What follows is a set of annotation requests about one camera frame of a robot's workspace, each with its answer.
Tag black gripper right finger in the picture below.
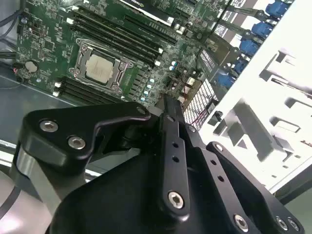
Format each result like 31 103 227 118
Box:
172 97 305 234

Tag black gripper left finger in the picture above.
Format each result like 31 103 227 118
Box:
20 95 191 219

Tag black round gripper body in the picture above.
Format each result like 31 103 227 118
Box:
50 146 236 234

